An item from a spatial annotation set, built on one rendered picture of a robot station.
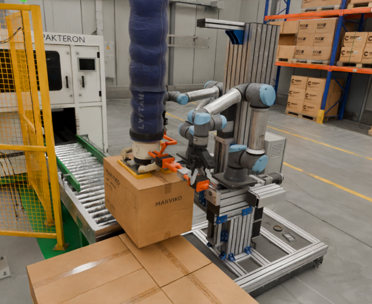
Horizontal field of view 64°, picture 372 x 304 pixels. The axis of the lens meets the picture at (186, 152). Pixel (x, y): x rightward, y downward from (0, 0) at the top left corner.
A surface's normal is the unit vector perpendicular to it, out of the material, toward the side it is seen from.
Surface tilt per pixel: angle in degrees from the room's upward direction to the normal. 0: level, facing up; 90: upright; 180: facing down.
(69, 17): 90
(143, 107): 69
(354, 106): 90
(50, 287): 0
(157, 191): 90
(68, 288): 0
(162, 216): 90
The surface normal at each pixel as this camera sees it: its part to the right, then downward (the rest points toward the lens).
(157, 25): 0.51, 0.15
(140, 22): -0.23, 0.12
